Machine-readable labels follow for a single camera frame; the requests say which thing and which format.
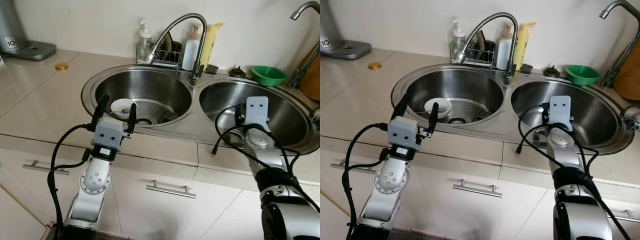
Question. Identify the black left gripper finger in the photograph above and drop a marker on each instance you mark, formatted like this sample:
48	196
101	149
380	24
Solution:
100	112
403	107
132	117
434	117

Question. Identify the small round white bowl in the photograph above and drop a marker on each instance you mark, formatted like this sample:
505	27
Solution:
444	109
119	107

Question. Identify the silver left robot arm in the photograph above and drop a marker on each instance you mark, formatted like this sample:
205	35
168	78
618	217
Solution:
390	180
95	177

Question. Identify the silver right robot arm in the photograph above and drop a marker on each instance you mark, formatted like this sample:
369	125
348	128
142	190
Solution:
270	155
560	147

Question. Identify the white kitchen cabinet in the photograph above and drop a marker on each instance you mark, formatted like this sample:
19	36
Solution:
475	220
150	215

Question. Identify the black sink strainer plug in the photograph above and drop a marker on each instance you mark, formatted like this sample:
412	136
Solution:
237	73
552	72

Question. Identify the stainless steel double sink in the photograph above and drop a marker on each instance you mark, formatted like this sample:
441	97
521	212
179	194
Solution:
165	90
475	87

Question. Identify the green plastic bowl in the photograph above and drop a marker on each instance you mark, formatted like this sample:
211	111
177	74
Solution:
267	75
582	75

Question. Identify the gold metal lid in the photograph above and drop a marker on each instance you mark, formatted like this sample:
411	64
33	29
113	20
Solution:
61	66
374	65

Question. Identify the small black sponge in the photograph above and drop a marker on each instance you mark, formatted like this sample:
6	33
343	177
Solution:
526	68
212	69

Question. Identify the curved steel tap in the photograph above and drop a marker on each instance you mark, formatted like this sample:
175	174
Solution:
299	77
612	75

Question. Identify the white pump bottle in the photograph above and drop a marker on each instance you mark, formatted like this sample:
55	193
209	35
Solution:
190	52
504	52

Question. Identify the yellow squeeze bottle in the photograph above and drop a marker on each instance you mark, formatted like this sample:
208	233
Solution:
210	42
522	42

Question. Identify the grey countertop appliance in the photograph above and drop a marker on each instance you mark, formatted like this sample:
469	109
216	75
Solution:
15	25
350	50

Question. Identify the clear soap pump bottle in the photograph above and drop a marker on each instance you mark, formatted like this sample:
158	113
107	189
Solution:
457	37
145	40

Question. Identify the round wooden cutting board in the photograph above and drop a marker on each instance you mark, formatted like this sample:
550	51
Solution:
312	80
630	80

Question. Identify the black dish scrubber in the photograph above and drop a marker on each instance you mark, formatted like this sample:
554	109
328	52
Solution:
487	47
172	47

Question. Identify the shiny steel ladle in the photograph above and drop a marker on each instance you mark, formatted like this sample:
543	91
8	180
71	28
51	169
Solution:
631	117

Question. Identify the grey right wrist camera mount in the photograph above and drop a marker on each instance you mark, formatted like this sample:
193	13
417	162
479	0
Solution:
256	112
560	112

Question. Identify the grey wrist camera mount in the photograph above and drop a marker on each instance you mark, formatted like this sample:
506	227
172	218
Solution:
107	132
560	112
402	132
256	112

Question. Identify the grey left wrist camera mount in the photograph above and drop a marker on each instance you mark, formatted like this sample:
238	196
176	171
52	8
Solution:
107	132
402	132

